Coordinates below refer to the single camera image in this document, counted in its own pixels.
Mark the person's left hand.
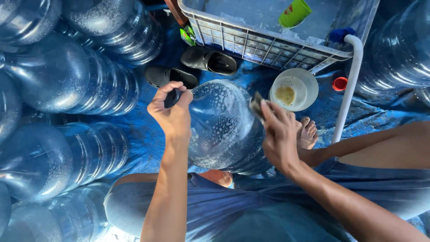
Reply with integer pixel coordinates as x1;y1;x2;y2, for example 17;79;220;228
147;81;194;137

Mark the person's right hand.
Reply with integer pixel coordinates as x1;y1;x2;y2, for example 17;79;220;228
260;100;303;174

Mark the dark scrub sponge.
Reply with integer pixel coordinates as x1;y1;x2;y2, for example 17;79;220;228
250;91;268;122

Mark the soapy blue water jug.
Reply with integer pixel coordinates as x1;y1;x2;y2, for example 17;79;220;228
164;79;273;176

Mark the white bowl of soapy water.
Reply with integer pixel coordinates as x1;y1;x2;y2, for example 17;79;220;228
269;68;319;112

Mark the person's right foot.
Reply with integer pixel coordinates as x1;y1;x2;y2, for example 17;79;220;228
297;117;319;150

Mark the grey plastic crate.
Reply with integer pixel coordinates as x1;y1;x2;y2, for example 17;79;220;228
177;0;380;75

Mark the red bottle cap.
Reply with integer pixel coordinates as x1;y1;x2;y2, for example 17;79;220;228
332;77;349;92

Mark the white plastic pipe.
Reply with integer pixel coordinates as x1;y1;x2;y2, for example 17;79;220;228
331;34;364;145

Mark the black rubber clog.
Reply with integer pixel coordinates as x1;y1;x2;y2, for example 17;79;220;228
145;66;199;90
180;46;238;76

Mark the person's left leg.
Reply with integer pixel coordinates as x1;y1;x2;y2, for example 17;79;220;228
112;169;233;189

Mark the person's leg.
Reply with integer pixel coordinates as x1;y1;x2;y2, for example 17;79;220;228
298;121;430;169
112;169;233;189

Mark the green plastic cup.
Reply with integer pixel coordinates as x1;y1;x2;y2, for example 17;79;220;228
278;0;312;29

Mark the blue cloth wrap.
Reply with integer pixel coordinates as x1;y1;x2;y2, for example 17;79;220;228
329;28;356;44

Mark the green sachet packet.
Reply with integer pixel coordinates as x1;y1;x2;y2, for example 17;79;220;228
179;25;197;47

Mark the person's right leg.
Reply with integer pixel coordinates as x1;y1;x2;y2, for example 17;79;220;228
298;121;430;169

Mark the blue tarpaulin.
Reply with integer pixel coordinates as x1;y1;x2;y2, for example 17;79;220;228
75;18;430;184

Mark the large clear water jug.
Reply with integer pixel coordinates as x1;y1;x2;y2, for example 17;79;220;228
355;0;430;99

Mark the pile of empty water jugs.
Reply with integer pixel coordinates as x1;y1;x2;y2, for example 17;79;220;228
0;0;164;242

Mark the brown wooden post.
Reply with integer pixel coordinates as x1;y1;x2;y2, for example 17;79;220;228
164;0;189;28

